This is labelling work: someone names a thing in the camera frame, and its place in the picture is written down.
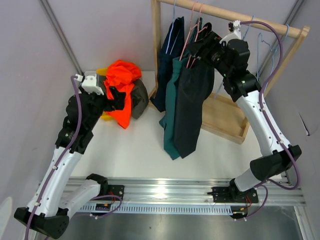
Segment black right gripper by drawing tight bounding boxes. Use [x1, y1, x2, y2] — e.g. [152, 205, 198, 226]
[185, 31, 231, 78]

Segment pink hanger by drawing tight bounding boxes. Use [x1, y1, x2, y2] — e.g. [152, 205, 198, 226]
[179, 1, 199, 61]
[186, 3, 204, 68]

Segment olive green shorts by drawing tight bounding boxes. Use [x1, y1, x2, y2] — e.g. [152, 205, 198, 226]
[96, 74, 150, 120]

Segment teal green shorts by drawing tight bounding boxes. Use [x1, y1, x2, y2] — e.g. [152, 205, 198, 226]
[158, 17, 204, 161]

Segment orange mesh shorts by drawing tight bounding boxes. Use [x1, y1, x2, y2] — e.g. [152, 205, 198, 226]
[104, 60, 142, 129]

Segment black shorts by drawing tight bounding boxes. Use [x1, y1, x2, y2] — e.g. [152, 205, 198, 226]
[173, 22, 216, 160]

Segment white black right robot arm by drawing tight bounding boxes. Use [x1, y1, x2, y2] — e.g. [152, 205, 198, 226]
[187, 31, 302, 203]

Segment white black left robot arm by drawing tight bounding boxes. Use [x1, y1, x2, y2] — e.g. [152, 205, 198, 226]
[14, 87, 126, 240]

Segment navy blue shorts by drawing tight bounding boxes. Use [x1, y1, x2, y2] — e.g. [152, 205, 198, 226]
[149, 16, 185, 113]

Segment yellow plastic tray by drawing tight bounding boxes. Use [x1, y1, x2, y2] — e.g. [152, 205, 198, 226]
[95, 66, 118, 122]

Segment wooden clothes rack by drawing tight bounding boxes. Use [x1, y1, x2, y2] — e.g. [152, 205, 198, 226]
[151, 0, 310, 144]

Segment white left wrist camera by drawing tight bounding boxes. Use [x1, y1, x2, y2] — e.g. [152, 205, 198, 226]
[75, 71, 106, 95]

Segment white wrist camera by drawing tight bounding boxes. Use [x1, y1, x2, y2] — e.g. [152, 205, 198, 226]
[75, 71, 106, 95]
[219, 20, 242, 45]

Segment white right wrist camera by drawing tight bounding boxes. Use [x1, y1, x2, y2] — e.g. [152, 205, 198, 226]
[219, 20, 242, 45]

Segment aluminium mounting rail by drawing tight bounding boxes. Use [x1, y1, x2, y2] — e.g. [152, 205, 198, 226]
[59, 176, 307, 207]

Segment slotted grey cable duct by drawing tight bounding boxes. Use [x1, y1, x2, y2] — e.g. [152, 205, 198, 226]
[78, 203, 233, 216]

